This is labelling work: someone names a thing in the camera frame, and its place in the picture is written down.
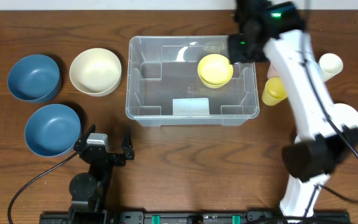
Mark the pink cup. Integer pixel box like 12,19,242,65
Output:
267,63,280,79

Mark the clear plastic storage container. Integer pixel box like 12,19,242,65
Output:
126,35,260,126

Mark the cream bowl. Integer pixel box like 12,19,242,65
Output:
69,48,122,97

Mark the left black cable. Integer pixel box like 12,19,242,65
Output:
7,151,80,224

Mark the cream white cup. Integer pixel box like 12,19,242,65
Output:
318,53,344,82

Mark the lower blue bowl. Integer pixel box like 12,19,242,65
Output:
24,104,82,157

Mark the upper blue bowl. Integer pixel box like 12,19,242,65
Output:
7,54,62,103

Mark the left yellow cup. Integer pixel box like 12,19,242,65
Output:
262,77,288,106

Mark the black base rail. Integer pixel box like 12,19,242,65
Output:
39,210,351,224

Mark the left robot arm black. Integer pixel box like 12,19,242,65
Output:
68,125,135,224

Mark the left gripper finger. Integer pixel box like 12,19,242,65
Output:
74,124,96,152
121,128,135,160

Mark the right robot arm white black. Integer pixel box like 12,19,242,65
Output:
228,1,358,223

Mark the white small bowl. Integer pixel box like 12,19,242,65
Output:
333,103,358,129

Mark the yellow small bowl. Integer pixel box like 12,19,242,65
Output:
197,54,234,88

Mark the blue bowl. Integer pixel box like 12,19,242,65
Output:
7,54,62,103
24,104,82,157

